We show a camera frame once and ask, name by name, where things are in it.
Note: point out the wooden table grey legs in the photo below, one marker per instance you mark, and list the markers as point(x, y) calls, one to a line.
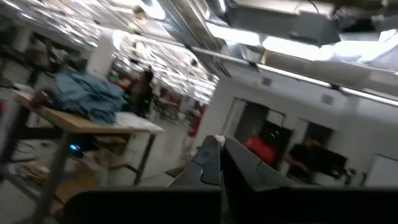
point(77, 123)

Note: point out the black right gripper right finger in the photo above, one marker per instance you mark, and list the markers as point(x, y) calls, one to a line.
point(248, 180)

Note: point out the person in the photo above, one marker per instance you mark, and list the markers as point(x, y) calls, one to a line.
point(300, 155)
point(141, 93)

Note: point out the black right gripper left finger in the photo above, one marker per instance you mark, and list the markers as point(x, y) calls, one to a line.
point(205, 174)

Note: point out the blue cloth pile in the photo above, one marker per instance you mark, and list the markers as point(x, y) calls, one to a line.
point(90, 96)

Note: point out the red box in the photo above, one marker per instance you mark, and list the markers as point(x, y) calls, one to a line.
point(259, 149)

